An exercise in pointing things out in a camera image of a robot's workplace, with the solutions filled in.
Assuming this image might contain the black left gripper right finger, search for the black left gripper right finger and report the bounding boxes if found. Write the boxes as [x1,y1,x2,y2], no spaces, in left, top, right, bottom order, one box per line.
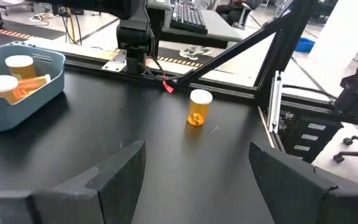
[249,141,358,224]

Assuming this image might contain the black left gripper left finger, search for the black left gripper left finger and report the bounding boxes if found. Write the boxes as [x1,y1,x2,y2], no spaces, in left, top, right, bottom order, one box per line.
[0,139,147,224]

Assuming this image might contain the orange bottle round pills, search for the orange bottle round pills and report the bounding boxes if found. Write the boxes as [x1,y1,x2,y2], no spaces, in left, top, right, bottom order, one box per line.
[186,89,213,128]

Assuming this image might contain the orange bottle mixed capsules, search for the orange bottle mixed capsules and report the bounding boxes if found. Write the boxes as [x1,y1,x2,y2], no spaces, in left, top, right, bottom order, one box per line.
[12,73,52,100]

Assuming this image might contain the orange pill bottle green label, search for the orange pill bottle green label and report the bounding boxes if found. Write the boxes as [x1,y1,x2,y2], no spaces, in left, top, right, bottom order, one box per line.
[4,55,37,80]

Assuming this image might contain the black jointed arm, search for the black jointed arm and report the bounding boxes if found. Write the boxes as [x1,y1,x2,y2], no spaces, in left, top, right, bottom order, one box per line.
[333,55,358,116]

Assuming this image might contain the blue plastic bin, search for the blue plastic bin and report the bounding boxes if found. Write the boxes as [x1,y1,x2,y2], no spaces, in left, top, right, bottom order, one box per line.
[0,42,67,134]

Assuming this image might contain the orange pill bottle white cap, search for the orange pill bottle white cap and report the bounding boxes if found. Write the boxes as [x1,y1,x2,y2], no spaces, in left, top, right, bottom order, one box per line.
[0,75,20,105]

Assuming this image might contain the black labelled control box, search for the black labelled control box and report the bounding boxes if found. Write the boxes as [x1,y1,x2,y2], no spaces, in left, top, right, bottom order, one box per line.
[278,110,344,164]

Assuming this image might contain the black wheeled office chair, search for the black wheeled office chair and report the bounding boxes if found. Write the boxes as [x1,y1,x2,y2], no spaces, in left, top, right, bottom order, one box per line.
[333,107,358,170]

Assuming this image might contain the red tag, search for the red tag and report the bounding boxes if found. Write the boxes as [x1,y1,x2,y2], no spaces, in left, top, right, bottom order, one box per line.
[162,79,175,94]

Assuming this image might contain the silver mounting plate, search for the silver mounting plate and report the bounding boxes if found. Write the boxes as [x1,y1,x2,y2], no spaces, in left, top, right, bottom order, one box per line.
[101,49,127,72]

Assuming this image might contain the white sneaker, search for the white sneaker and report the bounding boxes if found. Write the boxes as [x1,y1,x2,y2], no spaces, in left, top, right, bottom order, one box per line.
[178,46,198,61]
[195,45,213,57]

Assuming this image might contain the white building pillar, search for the white building pillar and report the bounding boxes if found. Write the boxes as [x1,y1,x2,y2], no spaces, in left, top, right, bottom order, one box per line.
[308,0,358,68]

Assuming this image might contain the black keyboard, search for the black keyboard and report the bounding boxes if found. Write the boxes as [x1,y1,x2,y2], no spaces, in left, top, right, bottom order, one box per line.
[170,1,209,35]

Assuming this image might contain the person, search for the person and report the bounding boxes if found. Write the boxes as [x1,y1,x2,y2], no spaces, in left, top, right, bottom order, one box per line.
[194,0,262,27]

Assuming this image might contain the silver metal bracket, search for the silver metal bracket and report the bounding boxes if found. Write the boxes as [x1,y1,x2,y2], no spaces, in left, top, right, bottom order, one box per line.
[266,70,284,134]

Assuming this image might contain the yellow cable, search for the yellow cable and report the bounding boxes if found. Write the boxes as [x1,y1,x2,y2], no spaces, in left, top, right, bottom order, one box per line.
[68,7,76,44]

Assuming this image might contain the white cable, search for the white cable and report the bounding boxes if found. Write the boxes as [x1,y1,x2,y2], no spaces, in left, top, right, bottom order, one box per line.
[28,11,54,27]

